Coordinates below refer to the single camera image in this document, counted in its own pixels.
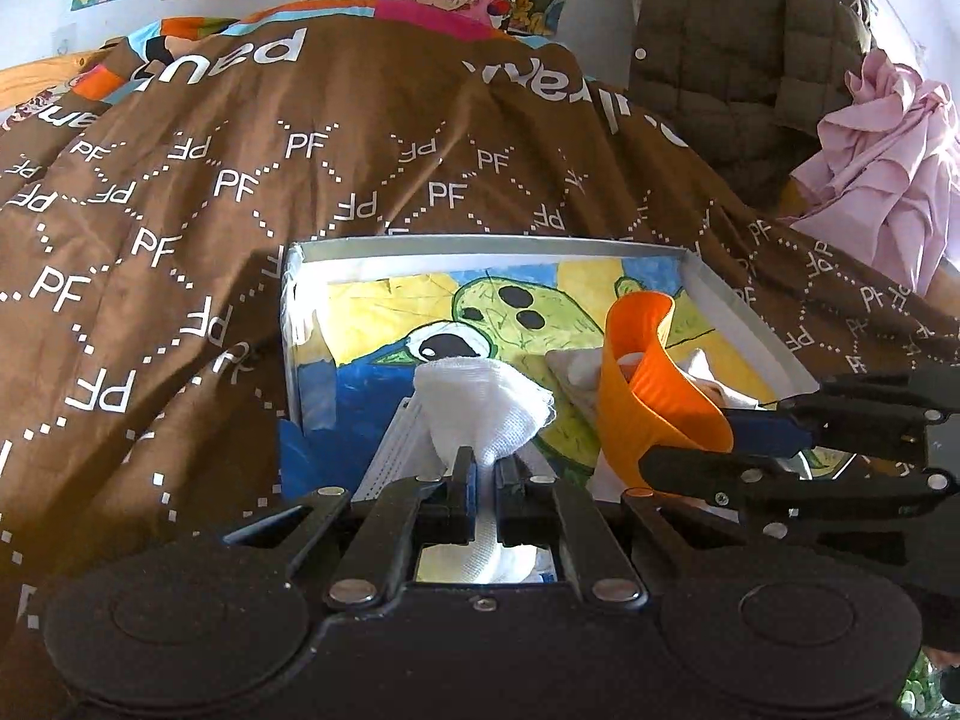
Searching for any white fluffy cloth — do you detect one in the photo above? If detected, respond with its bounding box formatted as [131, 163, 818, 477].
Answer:
[413, 358, 555, 585]

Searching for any orange silicone cup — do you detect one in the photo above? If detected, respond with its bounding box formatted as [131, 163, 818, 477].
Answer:
[597, 291, 734, 489]

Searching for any grey drawstring pouch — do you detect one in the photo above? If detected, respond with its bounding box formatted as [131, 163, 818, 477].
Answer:
[545, 348, 760, 426]

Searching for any white blue small box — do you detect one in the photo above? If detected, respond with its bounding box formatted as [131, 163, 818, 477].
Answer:
[352, 395, 448, 502]

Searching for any grey tray with drawing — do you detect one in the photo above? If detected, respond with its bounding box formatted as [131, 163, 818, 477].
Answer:
[278, 236, 817, 499]

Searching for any pink shirt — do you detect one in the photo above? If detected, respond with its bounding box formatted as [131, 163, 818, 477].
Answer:
[781, 49, 958, 298]

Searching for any jar of green stars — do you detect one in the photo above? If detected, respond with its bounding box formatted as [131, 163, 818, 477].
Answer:
[900, 655, 960, 720]

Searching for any brown quilted jacket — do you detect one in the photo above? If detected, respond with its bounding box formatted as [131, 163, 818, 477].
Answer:
[628, 0, 874, 210]

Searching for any brown PF patterned blanket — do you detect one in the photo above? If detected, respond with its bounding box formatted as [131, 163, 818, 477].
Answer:
[2, 18, 958, 632]

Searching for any colourful striped bedsheet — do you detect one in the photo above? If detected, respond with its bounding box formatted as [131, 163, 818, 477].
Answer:
[2, 0, 551, 119]

